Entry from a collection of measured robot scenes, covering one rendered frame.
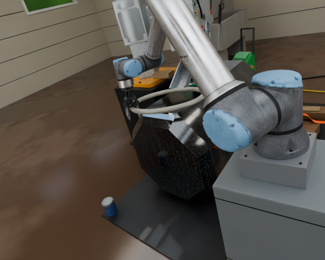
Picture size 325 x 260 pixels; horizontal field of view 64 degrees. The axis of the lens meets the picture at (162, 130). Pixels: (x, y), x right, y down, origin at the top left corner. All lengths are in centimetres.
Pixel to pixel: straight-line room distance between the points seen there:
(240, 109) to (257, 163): 27
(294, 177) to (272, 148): 12
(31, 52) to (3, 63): 82
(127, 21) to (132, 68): 131
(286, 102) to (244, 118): 17
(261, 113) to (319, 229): 41
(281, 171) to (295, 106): 22
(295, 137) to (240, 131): 27
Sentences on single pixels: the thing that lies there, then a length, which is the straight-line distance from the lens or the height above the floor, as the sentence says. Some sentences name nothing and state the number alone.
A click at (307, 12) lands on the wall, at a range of 670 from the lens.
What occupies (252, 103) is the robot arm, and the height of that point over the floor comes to 118.
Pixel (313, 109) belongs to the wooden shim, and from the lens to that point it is 309.
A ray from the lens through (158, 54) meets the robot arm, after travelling 140.
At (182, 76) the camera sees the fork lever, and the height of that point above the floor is 94.
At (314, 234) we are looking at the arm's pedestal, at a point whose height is 74.
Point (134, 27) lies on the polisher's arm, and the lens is 265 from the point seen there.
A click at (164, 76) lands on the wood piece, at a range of 263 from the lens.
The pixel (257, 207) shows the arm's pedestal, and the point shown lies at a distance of 99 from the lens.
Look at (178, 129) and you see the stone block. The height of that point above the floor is 71.
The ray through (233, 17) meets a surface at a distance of 527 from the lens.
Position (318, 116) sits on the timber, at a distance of 307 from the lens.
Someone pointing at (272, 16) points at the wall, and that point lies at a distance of 684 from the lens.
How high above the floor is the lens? 152
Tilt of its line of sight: 27 degrees down
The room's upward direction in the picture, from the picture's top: 16 degrees counter-clockwise
